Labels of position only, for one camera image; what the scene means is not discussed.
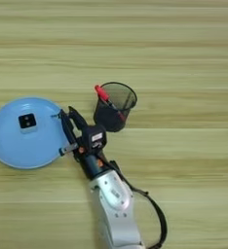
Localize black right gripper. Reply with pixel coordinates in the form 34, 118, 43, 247
57, 106, 114, 181

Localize black mesh pen cup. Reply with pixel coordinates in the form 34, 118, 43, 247
93, 81, 138, 133

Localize red pen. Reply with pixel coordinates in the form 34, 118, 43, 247
94, 85, 128, 123

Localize round light blue plate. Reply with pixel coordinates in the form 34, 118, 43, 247
0, 96, 70, 170

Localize small black and white cube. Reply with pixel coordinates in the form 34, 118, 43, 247
18, 112, 38, 134

